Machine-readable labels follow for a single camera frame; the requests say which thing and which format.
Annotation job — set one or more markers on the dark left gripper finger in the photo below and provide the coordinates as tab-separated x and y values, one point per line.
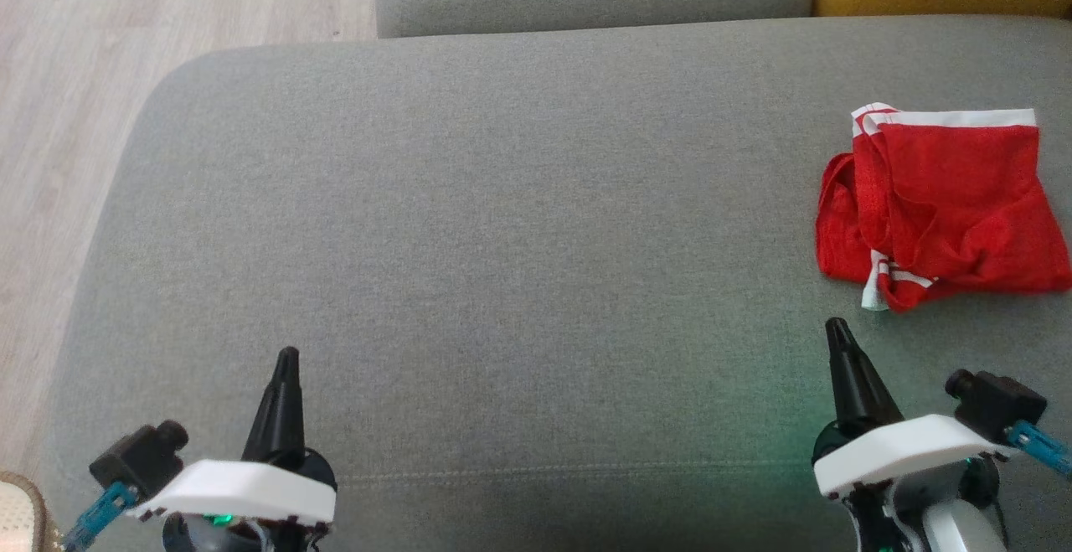
270	426
296	426

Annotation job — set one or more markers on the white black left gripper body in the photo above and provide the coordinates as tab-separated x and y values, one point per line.
243	489

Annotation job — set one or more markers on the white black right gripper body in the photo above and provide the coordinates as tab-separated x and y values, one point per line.
904	451

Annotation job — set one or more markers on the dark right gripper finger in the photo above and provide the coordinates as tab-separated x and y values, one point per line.
844	401
871	401

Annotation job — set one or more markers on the red white basketball jersey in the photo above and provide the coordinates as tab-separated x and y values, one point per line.
963	200

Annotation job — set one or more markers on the cream woven laundry basket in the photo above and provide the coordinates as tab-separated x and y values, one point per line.
21	518

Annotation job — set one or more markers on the grey fabric ottoman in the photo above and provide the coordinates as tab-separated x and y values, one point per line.
502	242

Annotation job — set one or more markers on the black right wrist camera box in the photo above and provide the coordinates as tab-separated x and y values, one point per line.
997	405

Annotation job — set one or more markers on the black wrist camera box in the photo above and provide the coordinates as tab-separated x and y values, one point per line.
138	456
997	405

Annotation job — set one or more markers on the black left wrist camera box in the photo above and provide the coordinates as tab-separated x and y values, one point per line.
138	456

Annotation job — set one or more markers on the blue right camera connector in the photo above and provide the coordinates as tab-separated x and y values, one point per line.
1038	447

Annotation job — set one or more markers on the blue camera connector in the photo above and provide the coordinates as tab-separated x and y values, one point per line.
100	514
1038	447

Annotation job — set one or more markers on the blue left camera connector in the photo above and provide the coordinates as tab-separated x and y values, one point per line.
100	514

